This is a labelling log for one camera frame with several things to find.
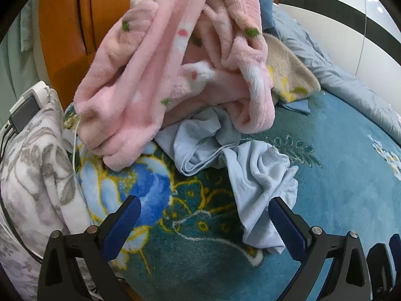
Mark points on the teal floral blanket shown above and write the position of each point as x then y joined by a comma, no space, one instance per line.
329,194

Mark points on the light blue garment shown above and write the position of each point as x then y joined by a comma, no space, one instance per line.
260,175

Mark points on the pink floral fleece garment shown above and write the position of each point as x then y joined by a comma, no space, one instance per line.
141,84

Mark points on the beige printed fleece garment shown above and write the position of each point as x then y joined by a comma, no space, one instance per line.
291,65

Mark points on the wooden headboard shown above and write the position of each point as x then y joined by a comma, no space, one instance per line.
69,22

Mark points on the dark grey power adapter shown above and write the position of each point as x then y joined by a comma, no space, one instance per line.
26,113

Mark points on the grey floral blanket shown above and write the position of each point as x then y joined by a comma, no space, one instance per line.
34,169

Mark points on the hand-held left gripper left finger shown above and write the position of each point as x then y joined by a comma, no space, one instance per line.
122,225

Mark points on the pale green curtain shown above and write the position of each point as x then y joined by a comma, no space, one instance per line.
18,53

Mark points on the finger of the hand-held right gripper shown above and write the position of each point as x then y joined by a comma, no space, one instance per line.
383,257

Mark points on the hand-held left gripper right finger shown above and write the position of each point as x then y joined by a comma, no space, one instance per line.
286,229

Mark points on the grey-blue floral quilt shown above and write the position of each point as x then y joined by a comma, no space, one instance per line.
338,69

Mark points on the white power strip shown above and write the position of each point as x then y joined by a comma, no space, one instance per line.
38,90

